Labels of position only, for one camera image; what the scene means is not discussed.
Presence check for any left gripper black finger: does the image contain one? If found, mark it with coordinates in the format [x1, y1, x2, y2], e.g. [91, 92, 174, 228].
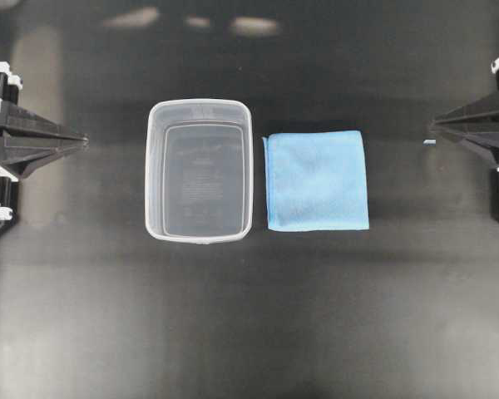
[0, 103, 87, 142]
[0, 139, 87, 180]

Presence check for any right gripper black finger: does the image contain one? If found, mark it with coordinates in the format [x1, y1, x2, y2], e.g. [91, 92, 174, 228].
[431, 91, 499, 134]
[434, 128, 499, 171]

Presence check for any clear plastic container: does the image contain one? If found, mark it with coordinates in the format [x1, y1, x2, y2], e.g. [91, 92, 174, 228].
[145, 98, 254, 244]

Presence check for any blue folded towel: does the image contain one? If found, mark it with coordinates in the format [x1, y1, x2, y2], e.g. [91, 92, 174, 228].
[263, 131, 369, 233]

